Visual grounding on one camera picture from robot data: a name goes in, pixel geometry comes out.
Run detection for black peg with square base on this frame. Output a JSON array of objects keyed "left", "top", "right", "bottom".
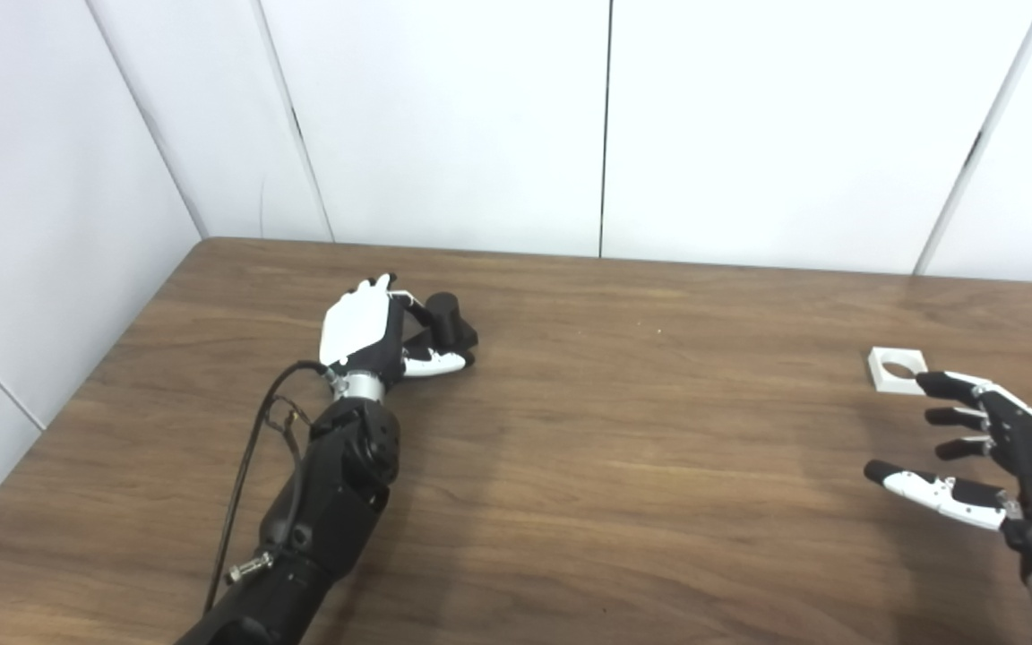
[{"left": 404, "top": 292, "right": 479, "bottom": 368}]

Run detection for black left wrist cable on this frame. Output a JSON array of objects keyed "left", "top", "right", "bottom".
[{"left": 202, "top": 360, "right": 338, "bottom": 615}]

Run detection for black and white left hand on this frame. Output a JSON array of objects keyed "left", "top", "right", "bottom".
[{"left": 319, "top": 273, "right": 472, "bottom": 384}]

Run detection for white square piece with hole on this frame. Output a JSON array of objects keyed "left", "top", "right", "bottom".
[{"left": 866, "top": 347, "right": 929, "bottom": 394}]

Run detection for thin left arm wires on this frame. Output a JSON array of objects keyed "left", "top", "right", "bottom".
[{"left": 265, "top": 399, "right": 309, "bottom": 549}]

